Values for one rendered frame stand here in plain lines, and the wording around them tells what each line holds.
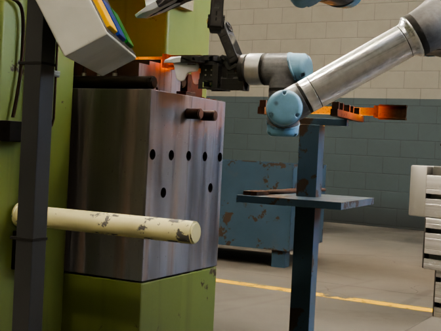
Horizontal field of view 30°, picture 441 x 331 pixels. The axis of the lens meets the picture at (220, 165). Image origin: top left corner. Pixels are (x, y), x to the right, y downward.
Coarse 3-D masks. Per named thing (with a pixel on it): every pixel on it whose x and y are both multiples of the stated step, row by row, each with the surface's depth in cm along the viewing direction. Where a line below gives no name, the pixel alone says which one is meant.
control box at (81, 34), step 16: (48, 0) 133; (64, 0) 133; (80, 0) 133; (48, 16) 133; (64, 16) 133; (80, 16) 133; (96, 16) 133; (64, 32) 133; (80, 32) 133; (96, 32) 133; (64, 48) 133; (80, 48) 133; (96, 48) 138; (112, 48) 145; (128, 48) 157; (96, 64) 152; (112, 64) 160
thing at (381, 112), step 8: (384, 104) 244; (392, 104) 244; (312, 112) 252; (320, 112) 252; (328, 112) 251; (360, 112) 247; (368, 112) 246; (376, 112) 244; (384, 112) 245; (392, 112) 244; (400, 112) 243
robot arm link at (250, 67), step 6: (252, 54) 193; (258, 54) 192; (246, 60) 192; (252, 60) 191; (258, 60) 191; (246, 66) 192; (252, 66) 191; (258, 66) 198; (246, 72) 192; (252, 72) 191; (258, 72) 190; (246, 78) 193; (252, 78) 192; (258, 78) 191; (252, 84) 194; (258, 84) 193
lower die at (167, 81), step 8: (80, 64) 203; (128, 64) 196; (136, 64) 195; (144, 64) 197; (152, 64) 200; (160, 64) 203; (80, 72) 203; (88, 72) 202; (112, 72) 198; (120, 72) 197; (128, 72) 196; (136, 72) 195; (144, 72) 197; (152, 72) 200; (160, 72) 204; (168, 72) 207; (160, 80) 204; (168, 80) 207; (176, 80) 211; (96, 88) 200; (104, 88) 199; (160, 88) 204; (168, 88) 207; (176, 88) 211
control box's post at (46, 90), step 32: (32, 0) 149; (32, 32) 149; (32, 64) 149; (32, 96) 149; (32, 128) 149; (32, 160) 149; (32, 192) 149; (32, 224) 149; (32, 256) 149; (32, 288) 149; (32, 320) 150
